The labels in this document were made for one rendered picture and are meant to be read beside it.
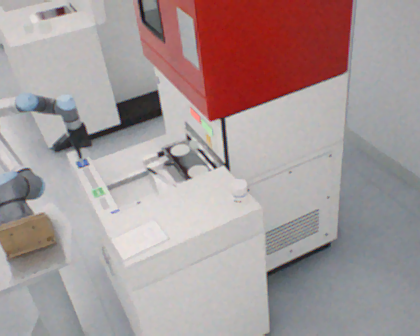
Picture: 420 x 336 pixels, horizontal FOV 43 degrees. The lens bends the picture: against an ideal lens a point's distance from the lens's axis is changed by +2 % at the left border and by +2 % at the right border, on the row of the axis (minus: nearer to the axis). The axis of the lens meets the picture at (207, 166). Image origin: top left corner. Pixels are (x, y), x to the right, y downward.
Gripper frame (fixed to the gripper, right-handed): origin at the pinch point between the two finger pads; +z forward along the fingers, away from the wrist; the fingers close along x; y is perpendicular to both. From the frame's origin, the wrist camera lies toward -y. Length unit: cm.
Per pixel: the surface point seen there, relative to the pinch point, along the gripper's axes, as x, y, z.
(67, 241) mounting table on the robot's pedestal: -33.2, -19.4, 16.1
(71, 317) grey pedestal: -30, -30, 68
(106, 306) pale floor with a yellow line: -8, -11, 98
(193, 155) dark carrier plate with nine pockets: -18, 53, 8
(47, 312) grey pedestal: -31, -39, 56
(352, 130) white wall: 42, 207, 88
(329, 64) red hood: -41, 117, -32
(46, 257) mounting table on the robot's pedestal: -38, -30, 16
